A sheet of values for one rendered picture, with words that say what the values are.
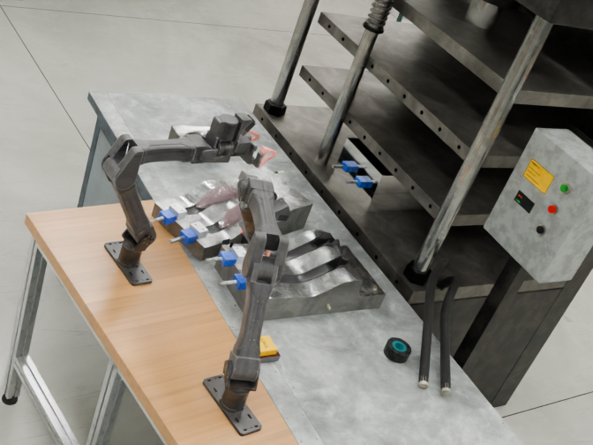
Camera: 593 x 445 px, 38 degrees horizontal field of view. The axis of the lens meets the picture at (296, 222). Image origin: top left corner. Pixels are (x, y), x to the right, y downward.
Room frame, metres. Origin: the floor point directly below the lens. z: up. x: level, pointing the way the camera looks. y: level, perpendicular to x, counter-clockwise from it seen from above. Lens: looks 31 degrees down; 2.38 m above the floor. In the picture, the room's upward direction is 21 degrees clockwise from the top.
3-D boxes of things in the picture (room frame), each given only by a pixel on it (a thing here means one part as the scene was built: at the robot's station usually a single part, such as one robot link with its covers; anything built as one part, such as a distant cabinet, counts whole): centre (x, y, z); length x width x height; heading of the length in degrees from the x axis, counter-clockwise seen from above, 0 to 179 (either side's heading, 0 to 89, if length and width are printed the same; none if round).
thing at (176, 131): (2.86, 0.45, 0.84); 0.20 x 0.15 x 0.07; 130
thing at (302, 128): (3.28, -0.37, 0.76); 1.30 x 0.84 x 0.06; 40
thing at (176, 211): (2.27, 0.40, 0.86); 0.13 x 0.05 x 0.05; 147
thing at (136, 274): (2.05, 0.43, 0.84); 0.20 x 0.07 x 0.08; 48
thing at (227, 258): (2.13, 0.16, 0.89); 0.13 x 0.05 x 0.05; 130
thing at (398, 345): (2.12, -0.43, 0.82); 0.08 x 0.08 x 0.04
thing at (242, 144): (2.26, 0.25, 1.25); 0.07 x 0.06 x 0.11; 48
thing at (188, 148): (2.06, 0.42, 1.17); 0.30 x 0.09 x 0.12; 138
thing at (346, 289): (2.26, -0.08, 0.87); 0.50 x 0.26 x 0.14; 130
